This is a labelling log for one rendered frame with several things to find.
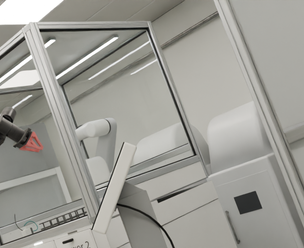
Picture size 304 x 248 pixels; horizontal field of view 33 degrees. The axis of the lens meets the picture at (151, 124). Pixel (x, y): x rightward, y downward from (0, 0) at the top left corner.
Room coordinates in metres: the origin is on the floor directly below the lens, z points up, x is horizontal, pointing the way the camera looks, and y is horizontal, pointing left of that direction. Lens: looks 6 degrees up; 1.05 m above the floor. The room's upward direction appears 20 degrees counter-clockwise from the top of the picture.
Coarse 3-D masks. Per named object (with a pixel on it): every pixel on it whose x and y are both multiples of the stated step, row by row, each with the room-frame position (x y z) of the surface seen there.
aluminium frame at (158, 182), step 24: (48, 24) 2.56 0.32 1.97; (72, 24) 2.69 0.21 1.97; (96, 24) 2.83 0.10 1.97; (120, 24) 2.98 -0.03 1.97; (144, 24) 3.15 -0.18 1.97; (0, 48) 2.67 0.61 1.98; (48, 72) 2.48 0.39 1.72; (168, 72) 3.18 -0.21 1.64; (48, 96) 2.52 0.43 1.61; (72, 144) 2.48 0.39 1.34; (192, 144) 3.18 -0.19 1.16; (72, 168) 2.52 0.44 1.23; (168, 168) 2.94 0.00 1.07; (192, 168) 3.09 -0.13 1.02; (96, 192) 2.50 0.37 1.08; (168, 192) 2.88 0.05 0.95; (24, 240) 2.90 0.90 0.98
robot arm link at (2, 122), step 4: (0, 116) 2.04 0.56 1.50; (4, 116) 2.04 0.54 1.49; (0, 120) 2.00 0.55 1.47; (4, 120) 2.00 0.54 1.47; (8, 120) 2.05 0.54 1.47; (0, 124) 1.99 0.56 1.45; (4, 124) 2.00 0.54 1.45; (8, 124) 2.01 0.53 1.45; (12, 124) 2.02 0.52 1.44; (0, 128) 2.00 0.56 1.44; (4, 128) 2.00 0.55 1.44; (8, 128) 2.01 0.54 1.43; (0, 132) 2.02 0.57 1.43; (4, 132) 2.01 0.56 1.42
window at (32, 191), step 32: (0, 64) 2.72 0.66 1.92; (32, 64) 2.56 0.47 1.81; (0, 96) 2.79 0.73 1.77; (32, 96) 2.62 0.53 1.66; (32, 128) 2.67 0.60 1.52; (0, 160) 2.92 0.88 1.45; (32, 160) 2.73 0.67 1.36; (64, 160) 2.57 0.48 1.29; (0, 192) 2.98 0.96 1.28; (32, 192) 2.79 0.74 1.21; (64, 192) 2.63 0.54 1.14; (0, 224) 3.06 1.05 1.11; (32, 224) 2.86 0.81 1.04
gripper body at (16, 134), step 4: (12, 128) 2.02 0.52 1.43; (16, 128) 2.03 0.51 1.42; (20, 128) 2.05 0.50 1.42; (28, 128) 2.03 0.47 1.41; (8, 132) 2.01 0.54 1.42; (12, 132) 2.02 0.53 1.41; (16, 132) 2.02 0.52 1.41; (20, 132) 2.03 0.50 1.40; (24, 132) 2.05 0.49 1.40; (28, 132) 2.05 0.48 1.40; (8, 136) 2.03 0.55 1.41; (12, 136) 2.02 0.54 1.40; (16, 136) 2.03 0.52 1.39; (20, 136) 2.03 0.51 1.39; (24, 136) 2.01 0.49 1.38; (16, 140) 2.04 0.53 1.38; (20, 140) 2.02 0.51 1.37; (24, 140) 2.01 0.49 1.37; (16, 144) 2.05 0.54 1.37
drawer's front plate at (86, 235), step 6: (72, 234) 2.60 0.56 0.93; (78, 234) 2.57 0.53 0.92; (84, 234) 2.54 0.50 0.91; (90, 234) 2.52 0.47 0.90; (60, 240) 2.67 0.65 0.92; (78, 240) 2.58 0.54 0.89; (84, 240) 2.55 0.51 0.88; (90, 240) 2.53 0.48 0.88; (60, 246) 2.68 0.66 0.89; (66, 246) 2.65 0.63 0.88; (72, 246) 2.62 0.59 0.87; (84, 246) 2.56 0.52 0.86; (90, 246) 2.54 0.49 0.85; (96, 246) 2.53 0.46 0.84
